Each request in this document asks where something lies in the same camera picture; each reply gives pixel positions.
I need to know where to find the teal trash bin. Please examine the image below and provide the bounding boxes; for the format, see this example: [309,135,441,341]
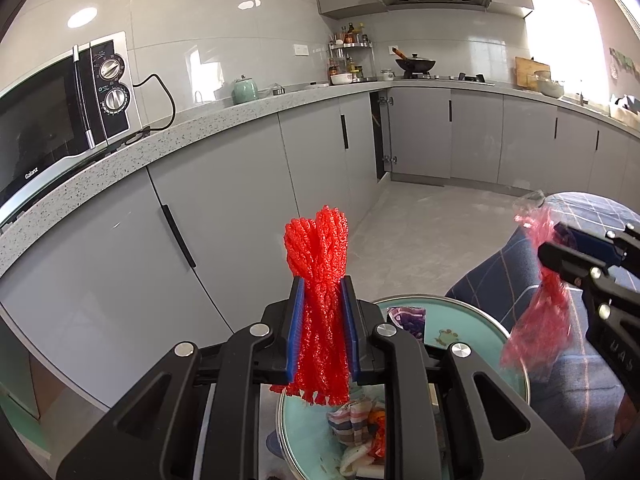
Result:
[276,295,531,480]

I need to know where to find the red plastic bag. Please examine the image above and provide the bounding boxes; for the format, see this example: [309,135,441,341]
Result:
[500,191,573,376]

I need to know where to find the white dish basket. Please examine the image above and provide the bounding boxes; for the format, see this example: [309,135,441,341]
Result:
[610,95,640,123]

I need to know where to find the red foam net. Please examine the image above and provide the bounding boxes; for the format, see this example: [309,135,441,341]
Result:
[268,203,351,407]

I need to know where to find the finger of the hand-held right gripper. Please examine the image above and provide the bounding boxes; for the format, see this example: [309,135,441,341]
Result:
[537,241,640,322]
[554,222,640,274]

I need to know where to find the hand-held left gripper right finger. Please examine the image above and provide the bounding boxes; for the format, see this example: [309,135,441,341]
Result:
[341,275,586,480]

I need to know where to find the black wok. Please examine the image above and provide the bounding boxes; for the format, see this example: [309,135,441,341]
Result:
[392,47,437,73]

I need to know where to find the green ceramic teapot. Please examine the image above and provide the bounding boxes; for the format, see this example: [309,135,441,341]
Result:
[231,75,259,106]

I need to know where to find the gas stove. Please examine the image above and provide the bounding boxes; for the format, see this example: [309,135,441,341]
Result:
[395,71,496,86]

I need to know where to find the group of condiment bottles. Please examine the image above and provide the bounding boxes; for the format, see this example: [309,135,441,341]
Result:
[328,22,371,81]

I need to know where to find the black microwave cable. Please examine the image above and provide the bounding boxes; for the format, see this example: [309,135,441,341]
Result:
[107,73,177,148]

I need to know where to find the bright window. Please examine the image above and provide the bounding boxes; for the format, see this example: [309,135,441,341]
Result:
[525,0,613,106]

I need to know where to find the silver black microwave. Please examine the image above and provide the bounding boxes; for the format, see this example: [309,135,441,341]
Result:
[0,31,142,213]

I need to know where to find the wall hooks with cloths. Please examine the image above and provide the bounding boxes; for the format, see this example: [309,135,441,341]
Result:
[609,47,640,81]

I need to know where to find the purple snack wrapper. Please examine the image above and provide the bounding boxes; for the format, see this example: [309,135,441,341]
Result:
[387,306,426,343]

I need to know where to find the wooden cutting board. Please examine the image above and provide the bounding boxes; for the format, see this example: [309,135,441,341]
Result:
[515,56,551,88]

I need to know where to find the metal spice rack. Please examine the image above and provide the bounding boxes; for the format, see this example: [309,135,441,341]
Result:
[327,22,373,83]

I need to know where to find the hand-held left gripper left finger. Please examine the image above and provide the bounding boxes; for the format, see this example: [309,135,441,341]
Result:
[56,276,306,480]

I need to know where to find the metal bowl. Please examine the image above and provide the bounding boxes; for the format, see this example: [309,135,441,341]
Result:
[532,71,566,99]

